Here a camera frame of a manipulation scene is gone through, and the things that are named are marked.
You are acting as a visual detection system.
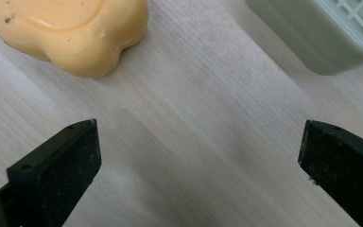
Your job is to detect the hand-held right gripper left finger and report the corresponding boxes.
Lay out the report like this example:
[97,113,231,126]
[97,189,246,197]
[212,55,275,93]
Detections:
[0,118,102,227]

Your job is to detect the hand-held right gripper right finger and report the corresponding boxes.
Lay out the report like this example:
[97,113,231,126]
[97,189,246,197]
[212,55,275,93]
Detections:
[298,119,363,227]

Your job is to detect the pale green soap dish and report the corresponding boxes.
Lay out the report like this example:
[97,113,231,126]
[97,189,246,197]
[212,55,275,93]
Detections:
[245,0,363,77]

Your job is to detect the orange flower-shaped plate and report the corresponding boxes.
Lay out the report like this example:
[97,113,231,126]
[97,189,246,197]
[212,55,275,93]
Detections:
[0,0,149,79]

